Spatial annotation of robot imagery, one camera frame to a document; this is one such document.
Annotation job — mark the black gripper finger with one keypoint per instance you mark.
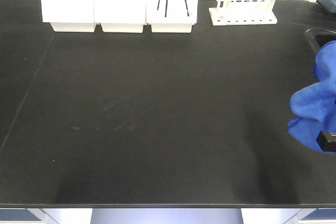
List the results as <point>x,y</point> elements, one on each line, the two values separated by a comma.
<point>326,141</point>

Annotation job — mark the blue cloth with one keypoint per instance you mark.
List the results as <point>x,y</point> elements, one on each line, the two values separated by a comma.
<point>314,105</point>

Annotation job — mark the blue cabinet under counter right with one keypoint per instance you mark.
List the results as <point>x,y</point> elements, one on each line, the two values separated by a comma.
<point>320,216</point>

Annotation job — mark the blue cabinet under counter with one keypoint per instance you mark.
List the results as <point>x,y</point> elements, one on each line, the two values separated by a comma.
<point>19,215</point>
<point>320,216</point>

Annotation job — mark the black lab sink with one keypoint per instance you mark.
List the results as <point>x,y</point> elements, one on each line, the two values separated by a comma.
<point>318,37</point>

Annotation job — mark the white test tube rack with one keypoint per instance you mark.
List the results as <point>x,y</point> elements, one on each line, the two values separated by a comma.
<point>243,12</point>

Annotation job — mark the right white storage box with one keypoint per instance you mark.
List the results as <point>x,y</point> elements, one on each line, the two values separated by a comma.
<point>177,20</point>

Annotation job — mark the white storage box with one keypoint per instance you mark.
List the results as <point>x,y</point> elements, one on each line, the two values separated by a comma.
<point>69,15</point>
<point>177,20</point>
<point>120,16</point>

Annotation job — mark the middle white storage box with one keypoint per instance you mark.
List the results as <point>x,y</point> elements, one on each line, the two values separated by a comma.
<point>120,16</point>

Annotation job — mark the left white storage box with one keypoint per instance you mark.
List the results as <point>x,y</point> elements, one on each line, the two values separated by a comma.
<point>69,15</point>

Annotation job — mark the blue cabinet under counter left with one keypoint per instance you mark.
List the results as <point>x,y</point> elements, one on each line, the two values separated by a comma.
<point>19,215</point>

